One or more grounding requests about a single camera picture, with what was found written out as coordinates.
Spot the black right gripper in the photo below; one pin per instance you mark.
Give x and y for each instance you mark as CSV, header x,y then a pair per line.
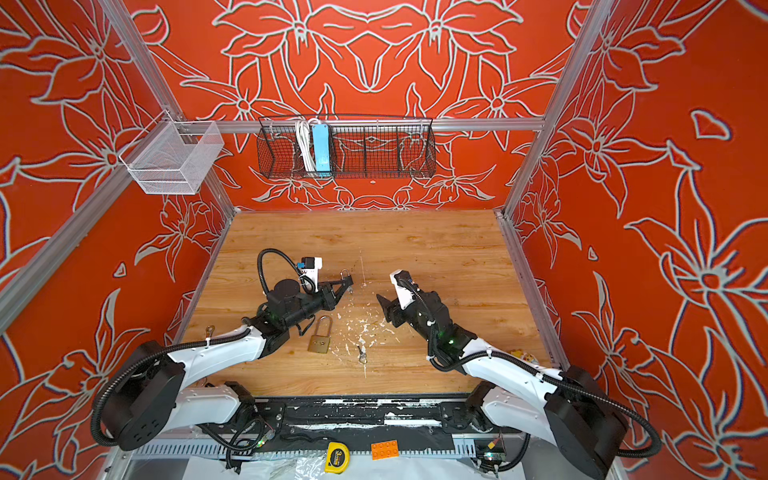
x,y
393,310

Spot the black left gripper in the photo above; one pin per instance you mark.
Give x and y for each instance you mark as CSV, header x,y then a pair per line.
x,y
327,296

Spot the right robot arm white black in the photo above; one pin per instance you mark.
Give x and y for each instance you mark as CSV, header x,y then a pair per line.
x,y
567,408

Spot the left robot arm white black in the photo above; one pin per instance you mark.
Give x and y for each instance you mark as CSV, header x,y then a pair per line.
x,y
154,390

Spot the brass padlock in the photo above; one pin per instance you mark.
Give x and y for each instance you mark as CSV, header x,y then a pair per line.
x,y
320,339

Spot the orange lego brick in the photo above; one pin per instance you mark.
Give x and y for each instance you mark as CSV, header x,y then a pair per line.
x,y
384,450

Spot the yellow snack wrapper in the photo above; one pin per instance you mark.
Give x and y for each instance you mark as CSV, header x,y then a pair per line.
x,y
529,358

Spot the blue white box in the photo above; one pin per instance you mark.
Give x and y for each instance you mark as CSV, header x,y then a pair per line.
x,y
322,147

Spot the yellow tape measure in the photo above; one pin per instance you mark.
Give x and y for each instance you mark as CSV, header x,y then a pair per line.
x,y
337,458

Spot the clear plastic bin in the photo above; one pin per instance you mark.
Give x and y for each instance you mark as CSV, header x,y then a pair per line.
x,y
168,161

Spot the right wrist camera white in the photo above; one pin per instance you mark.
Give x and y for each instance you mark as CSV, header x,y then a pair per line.
x,y
402,281

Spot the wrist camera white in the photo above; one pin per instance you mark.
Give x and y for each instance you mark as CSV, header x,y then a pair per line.
x,y
402,281
309,268

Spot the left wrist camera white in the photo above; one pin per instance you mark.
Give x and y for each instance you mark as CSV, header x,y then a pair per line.
x,y
309,268

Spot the black wire basket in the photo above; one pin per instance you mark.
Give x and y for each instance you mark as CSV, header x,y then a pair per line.
x,y
361,147

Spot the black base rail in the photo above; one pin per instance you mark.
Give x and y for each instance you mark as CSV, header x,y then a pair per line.
x,y
419,423

